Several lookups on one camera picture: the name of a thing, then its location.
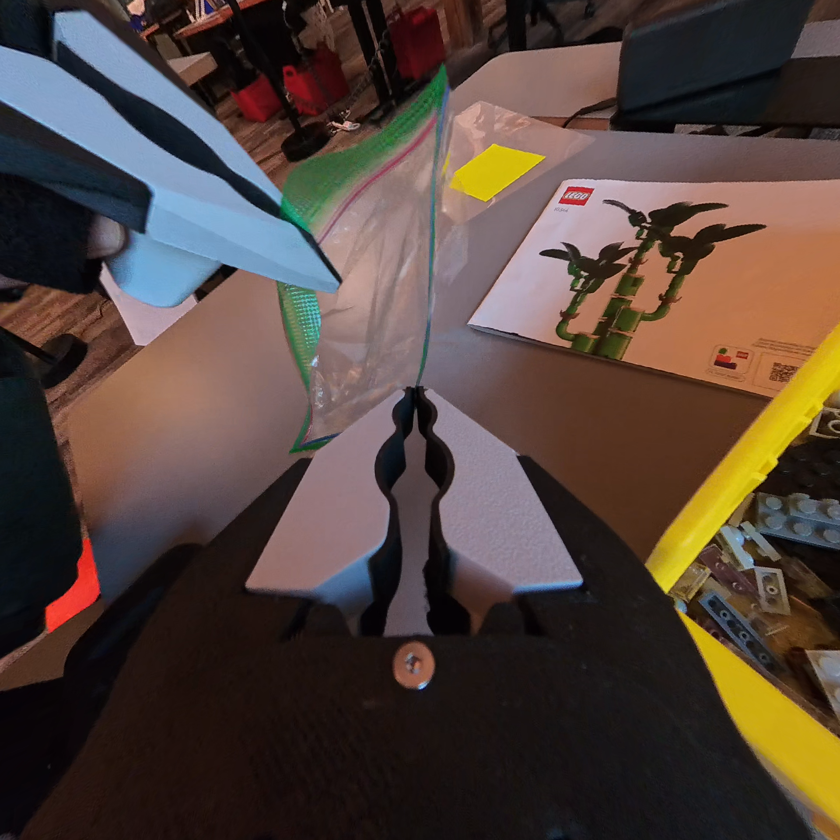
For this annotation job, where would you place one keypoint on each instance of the clear zip bag green seal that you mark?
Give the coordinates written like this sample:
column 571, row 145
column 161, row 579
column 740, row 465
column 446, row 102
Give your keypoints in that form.
column 367, row 262

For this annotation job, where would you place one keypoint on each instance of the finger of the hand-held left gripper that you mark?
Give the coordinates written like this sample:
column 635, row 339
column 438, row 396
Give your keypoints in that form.
column 197, row 223
column 164, row 85

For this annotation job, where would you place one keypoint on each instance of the plant building instruction booklet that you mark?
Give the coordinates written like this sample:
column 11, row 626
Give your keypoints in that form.
column 722, row 295

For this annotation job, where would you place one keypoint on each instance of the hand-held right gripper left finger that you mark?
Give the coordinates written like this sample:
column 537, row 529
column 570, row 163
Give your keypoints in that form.
column 328, row 525

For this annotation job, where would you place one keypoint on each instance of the black electronic box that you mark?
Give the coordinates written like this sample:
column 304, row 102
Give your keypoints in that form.
column 709, row 59

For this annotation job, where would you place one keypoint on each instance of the black metal table leg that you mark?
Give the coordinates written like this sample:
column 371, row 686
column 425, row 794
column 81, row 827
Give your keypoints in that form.
column 377, row 52

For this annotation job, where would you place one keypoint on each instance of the yellow plastic storage bin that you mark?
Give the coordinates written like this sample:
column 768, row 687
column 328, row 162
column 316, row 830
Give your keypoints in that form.
column 754, row 722

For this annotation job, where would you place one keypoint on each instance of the pile of toy building bricks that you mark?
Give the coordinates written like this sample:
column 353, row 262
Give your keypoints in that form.
column 787, row 518

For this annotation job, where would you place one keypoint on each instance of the yellow sticky note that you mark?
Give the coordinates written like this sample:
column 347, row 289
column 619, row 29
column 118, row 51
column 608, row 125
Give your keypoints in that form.
column 495, row 172

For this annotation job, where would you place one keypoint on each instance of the small clear plastic sleeve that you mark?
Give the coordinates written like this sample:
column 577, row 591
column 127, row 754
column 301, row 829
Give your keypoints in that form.
column 525, row 131

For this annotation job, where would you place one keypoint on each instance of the white board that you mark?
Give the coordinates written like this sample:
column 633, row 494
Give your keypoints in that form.
column 151, row 325

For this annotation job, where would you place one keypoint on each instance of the black pole stand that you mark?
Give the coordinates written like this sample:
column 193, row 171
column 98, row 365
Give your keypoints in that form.
column 308, row 141

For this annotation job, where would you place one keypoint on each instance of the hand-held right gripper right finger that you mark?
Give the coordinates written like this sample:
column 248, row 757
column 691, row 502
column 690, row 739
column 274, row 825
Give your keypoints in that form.
column 505, row 525

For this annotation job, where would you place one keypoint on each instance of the dark green jacket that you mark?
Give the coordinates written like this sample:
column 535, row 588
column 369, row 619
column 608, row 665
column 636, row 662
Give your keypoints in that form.
column 33, row 492

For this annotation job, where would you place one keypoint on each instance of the grey desk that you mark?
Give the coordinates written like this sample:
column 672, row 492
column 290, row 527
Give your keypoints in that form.
column 197, row 407

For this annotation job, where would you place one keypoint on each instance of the red bag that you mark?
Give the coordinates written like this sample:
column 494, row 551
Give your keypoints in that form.
column 315, row 82
column 417, row 43
column 256, row 102

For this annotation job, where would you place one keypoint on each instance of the person's left hand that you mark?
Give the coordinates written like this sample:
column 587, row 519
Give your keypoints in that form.
column 108, row 239

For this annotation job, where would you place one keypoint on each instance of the brown wooden table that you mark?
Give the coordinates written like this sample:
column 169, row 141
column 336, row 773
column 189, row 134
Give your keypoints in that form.
column 216, row 16

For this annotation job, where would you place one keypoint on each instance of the red orange tag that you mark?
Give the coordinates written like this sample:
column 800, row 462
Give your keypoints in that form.
column 75, row 590

